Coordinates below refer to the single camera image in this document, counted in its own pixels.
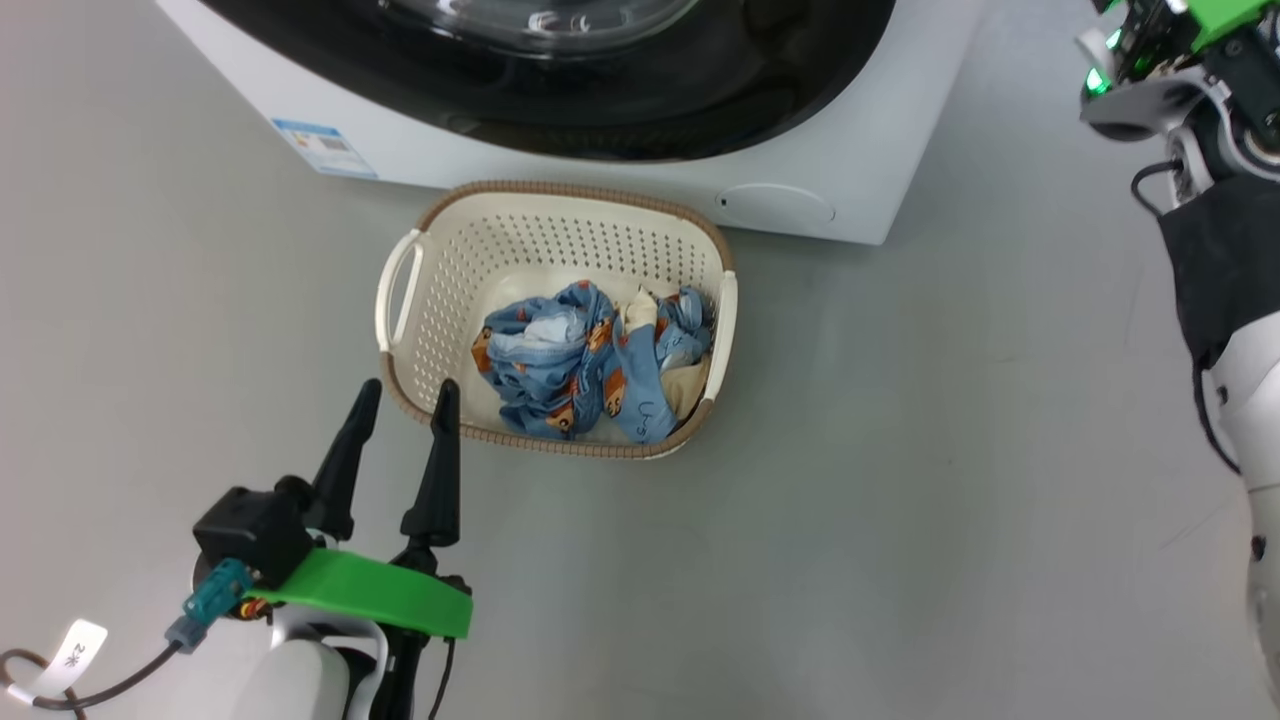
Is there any white cable tag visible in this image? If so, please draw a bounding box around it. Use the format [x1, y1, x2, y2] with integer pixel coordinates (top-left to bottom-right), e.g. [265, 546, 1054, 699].
[8, 619, 109, 703]

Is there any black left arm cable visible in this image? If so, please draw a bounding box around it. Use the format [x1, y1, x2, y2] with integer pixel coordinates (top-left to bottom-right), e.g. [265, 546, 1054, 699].
[0, 640, 186, 713]

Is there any blue bear print garment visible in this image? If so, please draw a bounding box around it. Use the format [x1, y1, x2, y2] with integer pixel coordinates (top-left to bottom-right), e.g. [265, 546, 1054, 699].
[471, 280, 619, 438]

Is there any white front-load washing machine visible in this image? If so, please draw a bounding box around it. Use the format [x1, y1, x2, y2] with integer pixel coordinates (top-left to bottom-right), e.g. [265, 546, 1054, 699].
[155, 0, 989, 246]

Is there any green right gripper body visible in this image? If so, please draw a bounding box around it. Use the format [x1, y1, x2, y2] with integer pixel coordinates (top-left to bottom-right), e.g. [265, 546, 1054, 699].
[1078, 0, 1280, 98]

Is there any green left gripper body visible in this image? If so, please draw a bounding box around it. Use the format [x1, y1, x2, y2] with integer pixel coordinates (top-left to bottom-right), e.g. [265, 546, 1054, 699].
[245, 545, 473, 639]

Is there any blue energy label sticker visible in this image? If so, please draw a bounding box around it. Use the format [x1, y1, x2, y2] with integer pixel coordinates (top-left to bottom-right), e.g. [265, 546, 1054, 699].
[271, 119, 379, 181]

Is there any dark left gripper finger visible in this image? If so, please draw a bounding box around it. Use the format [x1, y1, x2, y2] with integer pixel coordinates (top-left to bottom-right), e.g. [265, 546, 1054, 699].
[401, 379, 462, 548]
[303, 378, 383, 541]

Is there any black glass washing machine door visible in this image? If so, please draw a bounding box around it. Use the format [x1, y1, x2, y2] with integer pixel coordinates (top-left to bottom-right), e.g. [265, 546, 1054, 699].
[198, 0, 898, 163]

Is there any teal left camera connector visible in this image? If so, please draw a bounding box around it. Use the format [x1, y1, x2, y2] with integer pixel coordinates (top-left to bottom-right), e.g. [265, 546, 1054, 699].
[165, 558, 254, 653]

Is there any round white filter cover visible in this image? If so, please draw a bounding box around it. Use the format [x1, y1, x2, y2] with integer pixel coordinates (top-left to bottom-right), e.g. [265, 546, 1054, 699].
[715, 183, 836, 229]

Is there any cream perforated laundry basket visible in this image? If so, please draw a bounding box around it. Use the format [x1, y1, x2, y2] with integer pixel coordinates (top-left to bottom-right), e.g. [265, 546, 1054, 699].
[375, 180, 739, 461]

